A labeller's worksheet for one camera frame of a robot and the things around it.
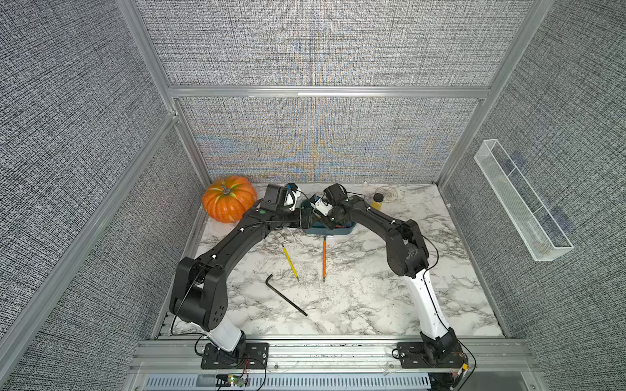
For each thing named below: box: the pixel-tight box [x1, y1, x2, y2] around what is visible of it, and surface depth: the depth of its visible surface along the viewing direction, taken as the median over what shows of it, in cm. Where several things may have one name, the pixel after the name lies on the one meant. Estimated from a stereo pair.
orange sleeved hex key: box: [322, 235, 327, 283], surface depth 97 cm
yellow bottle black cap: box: [371, 193, 384, 211], surface depth 105 cm
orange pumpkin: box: [202, 175, 258, 224], surface depth 102 cm
